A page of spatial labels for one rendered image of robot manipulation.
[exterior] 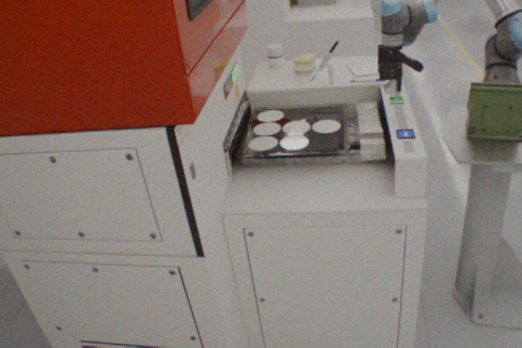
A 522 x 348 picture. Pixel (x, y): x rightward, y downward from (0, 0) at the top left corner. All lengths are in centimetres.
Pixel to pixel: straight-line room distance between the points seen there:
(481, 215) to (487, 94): 51
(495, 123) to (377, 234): 62
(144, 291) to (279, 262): 44
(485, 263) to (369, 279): 71
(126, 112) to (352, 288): 95
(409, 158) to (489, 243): 80
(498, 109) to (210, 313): 119
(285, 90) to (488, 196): 90
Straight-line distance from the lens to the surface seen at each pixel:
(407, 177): 147
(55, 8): 116
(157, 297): 153
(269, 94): 195
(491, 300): 236
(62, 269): 161
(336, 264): 159
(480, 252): 216
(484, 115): 182
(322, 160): 167
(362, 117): 186
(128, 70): 112
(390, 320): 180
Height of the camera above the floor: 170
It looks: 29 degrees down
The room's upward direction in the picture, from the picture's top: 8 degrees counter-clockwise
